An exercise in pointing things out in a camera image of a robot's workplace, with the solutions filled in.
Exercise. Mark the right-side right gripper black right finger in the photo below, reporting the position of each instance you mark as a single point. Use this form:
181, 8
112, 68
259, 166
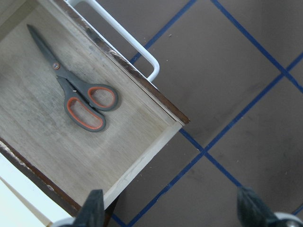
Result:
252, 211

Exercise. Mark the right-side right gripper black left finger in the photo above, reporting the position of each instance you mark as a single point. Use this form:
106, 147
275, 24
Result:
92, 213

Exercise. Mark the wooden drawer with white handle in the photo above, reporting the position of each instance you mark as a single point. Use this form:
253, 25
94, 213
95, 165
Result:
33, 120

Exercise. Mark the grey orange-handled scissors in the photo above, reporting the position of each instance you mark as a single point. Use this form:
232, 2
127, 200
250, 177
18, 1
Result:
83, 102

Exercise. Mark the brown wooden cabinet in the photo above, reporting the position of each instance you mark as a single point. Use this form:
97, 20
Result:
30, 199

